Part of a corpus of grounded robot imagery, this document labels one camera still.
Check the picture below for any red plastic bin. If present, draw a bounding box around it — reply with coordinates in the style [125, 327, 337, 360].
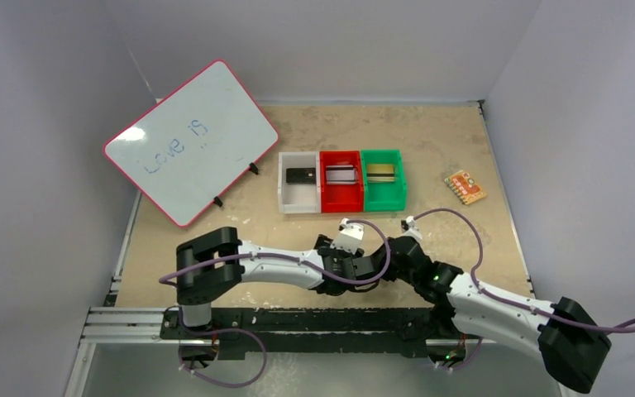
[319, 151, 364, 213]

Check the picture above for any green plastic bin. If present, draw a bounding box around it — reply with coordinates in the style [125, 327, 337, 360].
[360, 149, 408, 212]

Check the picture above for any white plastic bin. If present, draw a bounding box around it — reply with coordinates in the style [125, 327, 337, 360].
[277, 151, 322, 214]

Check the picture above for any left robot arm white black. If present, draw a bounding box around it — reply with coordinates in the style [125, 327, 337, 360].
[159, 221, 389, 338]

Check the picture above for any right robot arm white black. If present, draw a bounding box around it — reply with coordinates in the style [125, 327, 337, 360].
[372, 236, 612, 394]

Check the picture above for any silver credit card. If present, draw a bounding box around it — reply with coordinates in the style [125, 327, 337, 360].
[325, 166, 357, 184]

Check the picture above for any orange card with pattern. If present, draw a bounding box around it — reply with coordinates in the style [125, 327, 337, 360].
[443, 170, 487, 205]

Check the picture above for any gold credit card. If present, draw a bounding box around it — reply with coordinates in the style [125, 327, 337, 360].
[365, 163, 395, 184]

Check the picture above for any black credit card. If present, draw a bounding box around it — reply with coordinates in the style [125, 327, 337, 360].
[284, 167, 317, 184]

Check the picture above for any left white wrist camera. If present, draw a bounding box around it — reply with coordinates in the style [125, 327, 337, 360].
[332, 218, 365, 254]

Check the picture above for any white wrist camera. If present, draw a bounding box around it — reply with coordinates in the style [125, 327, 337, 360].
[400, 216, 423, 243]
[332, 218, 365, 254]

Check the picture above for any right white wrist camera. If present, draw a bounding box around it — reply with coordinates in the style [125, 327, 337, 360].
[400, 216, 423, 243]

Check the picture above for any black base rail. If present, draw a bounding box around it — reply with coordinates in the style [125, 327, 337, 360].
[161, 306, 485, 363]

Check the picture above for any whiteboard with pink frame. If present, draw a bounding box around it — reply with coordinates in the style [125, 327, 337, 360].
[103, 60, 279, 227]

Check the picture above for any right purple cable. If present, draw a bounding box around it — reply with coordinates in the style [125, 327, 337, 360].
[404, 208, 635, 375]

